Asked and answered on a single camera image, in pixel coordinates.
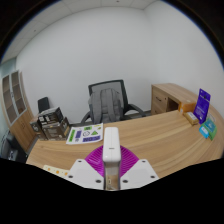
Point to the orange wooden box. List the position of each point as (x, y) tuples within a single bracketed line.
[(187, 107)]

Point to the small black chair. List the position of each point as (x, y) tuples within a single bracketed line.
[(43, 104)]

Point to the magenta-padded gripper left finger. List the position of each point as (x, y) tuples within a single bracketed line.
[(83, 175)]

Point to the wooden shelf cabinet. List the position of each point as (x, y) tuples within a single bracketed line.
[(20, 126)]

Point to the grey backpack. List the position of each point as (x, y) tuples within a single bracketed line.
[(106, 106)]

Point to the teal box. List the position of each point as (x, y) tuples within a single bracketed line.
[(204, 130)]

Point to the brown cardboard box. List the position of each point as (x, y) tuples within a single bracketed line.
[(35, 128)]

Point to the small tan box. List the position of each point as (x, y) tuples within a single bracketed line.
[(191, 118)]

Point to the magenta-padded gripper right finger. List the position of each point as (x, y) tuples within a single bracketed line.
[(141, 174)]

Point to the small black cardboard box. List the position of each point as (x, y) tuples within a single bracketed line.
[(50, 116)]

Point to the purple card stand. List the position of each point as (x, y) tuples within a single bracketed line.
[(202, 106)]

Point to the printed paper sheet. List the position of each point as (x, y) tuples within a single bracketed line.
[(85, 134)]

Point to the black mesh office chair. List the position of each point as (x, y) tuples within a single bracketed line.
[(125, 91)]

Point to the wooden side cabinet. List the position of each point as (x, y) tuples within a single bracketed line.
[(161, 100)]

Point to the white charger block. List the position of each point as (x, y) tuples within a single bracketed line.
[(111, 143)]

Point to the black armchair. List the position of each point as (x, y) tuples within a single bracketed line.
[(10, 148)]

